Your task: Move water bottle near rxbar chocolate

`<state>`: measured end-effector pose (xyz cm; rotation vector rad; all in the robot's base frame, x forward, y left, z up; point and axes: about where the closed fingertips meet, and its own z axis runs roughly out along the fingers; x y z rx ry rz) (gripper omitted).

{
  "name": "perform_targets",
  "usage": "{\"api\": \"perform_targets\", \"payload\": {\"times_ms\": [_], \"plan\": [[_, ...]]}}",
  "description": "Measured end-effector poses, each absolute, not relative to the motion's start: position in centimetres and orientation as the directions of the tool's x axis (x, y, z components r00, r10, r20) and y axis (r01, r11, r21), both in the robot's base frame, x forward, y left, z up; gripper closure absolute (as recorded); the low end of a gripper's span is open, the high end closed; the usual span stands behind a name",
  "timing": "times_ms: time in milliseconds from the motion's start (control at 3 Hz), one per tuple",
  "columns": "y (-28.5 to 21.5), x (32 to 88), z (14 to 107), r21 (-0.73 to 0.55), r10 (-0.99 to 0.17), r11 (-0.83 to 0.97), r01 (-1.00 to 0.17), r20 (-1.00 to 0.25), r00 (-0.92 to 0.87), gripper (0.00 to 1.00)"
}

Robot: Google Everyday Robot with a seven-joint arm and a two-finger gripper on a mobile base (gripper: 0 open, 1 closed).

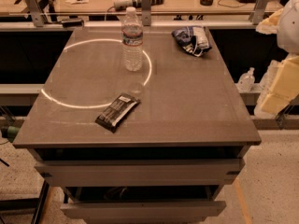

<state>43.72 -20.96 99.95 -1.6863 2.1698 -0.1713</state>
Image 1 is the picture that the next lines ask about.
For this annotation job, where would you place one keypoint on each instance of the grey drawer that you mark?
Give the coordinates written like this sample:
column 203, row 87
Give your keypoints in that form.
column 150, row 212
column 140, row 173

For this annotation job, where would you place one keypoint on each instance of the blue white chip bag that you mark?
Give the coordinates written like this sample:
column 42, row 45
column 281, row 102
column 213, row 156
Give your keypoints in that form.
column 193, row 39

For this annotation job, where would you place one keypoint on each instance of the black rxbar chocolate wrapper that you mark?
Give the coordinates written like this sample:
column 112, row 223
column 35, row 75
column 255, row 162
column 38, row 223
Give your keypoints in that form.
column 113, row 115

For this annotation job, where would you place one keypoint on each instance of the right metal bracket post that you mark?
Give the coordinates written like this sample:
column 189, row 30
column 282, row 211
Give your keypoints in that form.
column 259, row 9

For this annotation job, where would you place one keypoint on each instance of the middle metal bracket post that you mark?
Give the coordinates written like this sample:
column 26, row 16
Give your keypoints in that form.
column 146, row 9

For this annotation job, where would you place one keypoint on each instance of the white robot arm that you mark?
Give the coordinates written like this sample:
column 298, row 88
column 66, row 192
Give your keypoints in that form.
column 288, row 39

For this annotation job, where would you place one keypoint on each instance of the grey drawer cabinet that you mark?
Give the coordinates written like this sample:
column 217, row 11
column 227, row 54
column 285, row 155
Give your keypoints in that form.
column 190, row 110

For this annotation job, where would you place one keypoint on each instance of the clear plastic water bottle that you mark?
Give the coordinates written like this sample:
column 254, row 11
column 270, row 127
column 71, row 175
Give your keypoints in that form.
column 132, row 40

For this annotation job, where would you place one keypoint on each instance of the metal bracket post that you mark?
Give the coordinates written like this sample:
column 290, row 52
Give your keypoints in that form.
column 259, row 9
column 146, row 9
column 36, row 13

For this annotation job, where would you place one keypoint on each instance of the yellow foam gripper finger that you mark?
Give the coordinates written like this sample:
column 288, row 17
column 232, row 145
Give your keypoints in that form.
column 269, row 25
column 284, row 88

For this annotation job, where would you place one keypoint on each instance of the lower grey drawer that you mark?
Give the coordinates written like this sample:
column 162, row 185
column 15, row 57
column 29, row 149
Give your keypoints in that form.
column 150, row 212

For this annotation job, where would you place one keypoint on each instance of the clear sanitizer bottle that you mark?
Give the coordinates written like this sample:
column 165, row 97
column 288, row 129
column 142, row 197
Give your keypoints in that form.
column 246, row 81

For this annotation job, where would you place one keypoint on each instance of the left metal bracket post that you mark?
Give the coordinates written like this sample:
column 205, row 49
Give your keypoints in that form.
column 36, row 13

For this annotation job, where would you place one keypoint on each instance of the upper grey drawer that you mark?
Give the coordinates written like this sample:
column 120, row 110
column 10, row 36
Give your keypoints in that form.
column 140, row 173

